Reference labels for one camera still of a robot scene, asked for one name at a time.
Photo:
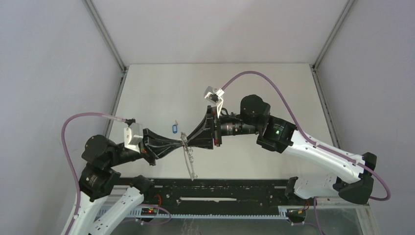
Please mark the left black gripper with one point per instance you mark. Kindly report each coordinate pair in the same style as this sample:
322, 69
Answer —
153, 146

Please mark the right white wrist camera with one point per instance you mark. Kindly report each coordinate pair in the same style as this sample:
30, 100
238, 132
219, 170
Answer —
215, 96

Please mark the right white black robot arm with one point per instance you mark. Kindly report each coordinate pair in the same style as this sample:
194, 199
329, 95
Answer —
350, 175

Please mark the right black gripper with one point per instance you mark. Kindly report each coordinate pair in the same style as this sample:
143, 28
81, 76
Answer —
203, 137

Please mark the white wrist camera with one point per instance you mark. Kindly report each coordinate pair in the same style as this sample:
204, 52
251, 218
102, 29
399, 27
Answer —
215, 96
133, 136

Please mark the grey cable duct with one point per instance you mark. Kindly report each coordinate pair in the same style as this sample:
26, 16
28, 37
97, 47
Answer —
138, 213

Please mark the right aluminium frame post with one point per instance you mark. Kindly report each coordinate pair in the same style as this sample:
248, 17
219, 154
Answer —
333, 33

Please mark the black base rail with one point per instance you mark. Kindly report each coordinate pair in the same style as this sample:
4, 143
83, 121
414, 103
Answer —
220, 196

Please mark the aluminium frame post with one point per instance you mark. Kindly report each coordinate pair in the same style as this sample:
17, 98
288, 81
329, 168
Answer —
102, 29
333, 33

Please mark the left aluminium frame post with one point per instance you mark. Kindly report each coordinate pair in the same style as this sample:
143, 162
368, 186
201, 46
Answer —
102, 29

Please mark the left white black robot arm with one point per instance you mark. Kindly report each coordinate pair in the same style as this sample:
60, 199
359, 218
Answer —
98, 179

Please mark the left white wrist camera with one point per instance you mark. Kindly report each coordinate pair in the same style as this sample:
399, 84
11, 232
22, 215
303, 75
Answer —
133, 136

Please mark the key with blue tag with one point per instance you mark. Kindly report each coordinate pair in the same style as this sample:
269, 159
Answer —
175, 127

